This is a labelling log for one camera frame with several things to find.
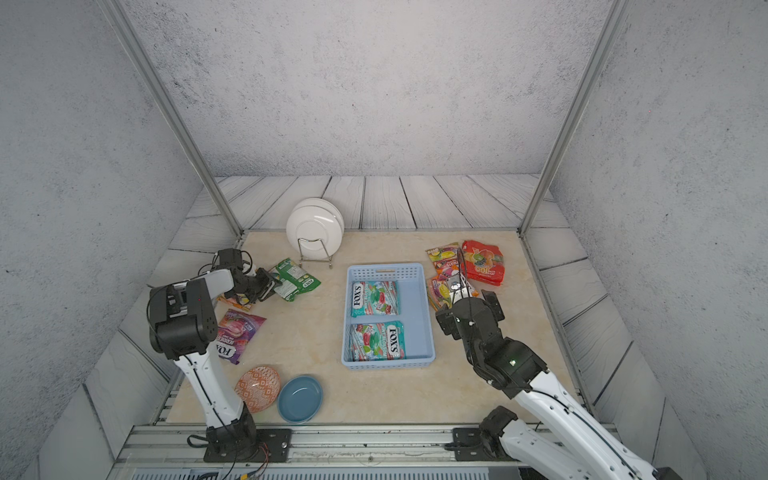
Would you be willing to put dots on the red Lot 100 candy bag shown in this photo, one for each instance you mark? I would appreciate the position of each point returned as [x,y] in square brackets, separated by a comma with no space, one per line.
[483,262]

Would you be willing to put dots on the teal Fox's mint bag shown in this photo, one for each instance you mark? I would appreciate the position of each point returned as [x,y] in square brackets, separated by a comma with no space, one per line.
[374,298]
[384,341]

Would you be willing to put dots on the purple Fox's candy bag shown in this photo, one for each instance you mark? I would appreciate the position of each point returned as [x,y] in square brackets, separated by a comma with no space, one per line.
[235,330]

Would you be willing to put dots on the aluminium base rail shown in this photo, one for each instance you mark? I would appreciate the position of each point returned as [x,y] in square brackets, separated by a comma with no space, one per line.
[171,451]

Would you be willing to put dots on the green Fox's spring tea bag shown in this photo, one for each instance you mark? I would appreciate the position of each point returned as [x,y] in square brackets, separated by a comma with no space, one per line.
[295,280]

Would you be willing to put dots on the left aluminium corner post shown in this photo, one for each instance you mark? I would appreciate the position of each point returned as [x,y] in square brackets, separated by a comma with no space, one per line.
[128,38]

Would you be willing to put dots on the wire plate stand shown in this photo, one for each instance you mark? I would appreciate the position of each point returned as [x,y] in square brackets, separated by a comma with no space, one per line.
[314,250]

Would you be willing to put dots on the orange Fox's bag left wall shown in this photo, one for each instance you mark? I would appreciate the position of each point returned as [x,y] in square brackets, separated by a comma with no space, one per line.
[238,301]

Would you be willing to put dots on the blue ceramic bowl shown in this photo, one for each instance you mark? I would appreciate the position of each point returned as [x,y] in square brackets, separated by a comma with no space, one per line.
[300,399]

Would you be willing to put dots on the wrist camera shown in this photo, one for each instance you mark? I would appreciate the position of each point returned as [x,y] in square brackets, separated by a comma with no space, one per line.
[237,262]
[460,289]

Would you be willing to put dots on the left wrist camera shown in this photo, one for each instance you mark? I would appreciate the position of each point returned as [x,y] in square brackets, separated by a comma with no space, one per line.
[237,262]

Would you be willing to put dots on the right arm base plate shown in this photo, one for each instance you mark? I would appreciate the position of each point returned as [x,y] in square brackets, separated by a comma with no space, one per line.
[467,445]

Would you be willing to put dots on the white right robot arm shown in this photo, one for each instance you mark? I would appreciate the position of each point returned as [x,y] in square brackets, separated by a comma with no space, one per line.
[585,450]

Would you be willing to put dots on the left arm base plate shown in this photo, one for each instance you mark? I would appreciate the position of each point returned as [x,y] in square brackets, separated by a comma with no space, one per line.
[249,446]

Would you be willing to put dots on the aluminium corner post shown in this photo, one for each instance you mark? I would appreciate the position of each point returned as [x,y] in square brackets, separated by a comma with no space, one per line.
[587,83]
[128,38]

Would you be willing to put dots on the light blue plastic basket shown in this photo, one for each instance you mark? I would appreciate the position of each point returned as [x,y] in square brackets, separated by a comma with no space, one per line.
[414,315]

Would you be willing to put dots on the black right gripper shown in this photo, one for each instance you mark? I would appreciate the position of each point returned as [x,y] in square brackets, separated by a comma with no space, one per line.
[449,322]

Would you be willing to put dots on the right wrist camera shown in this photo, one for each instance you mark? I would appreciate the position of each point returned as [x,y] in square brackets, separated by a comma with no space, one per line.
[460,289]

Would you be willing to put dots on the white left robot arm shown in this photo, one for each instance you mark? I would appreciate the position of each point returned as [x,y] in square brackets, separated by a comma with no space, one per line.
[183,327]

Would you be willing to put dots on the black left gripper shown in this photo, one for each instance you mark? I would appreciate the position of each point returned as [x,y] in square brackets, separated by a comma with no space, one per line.
[265,279]

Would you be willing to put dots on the right aluminium corner post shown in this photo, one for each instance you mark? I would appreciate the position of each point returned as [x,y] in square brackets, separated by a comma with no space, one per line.
[587,83]

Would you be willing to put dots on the orange patterned bowl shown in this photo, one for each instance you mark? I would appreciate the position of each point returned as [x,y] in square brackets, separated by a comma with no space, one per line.
[259,388]

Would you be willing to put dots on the orange fox's fruits bag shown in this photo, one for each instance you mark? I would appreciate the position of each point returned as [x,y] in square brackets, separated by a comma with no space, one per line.
[438,291]
[445,259]

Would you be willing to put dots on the white plate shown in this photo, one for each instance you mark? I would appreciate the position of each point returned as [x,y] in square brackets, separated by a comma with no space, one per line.
[315,218]

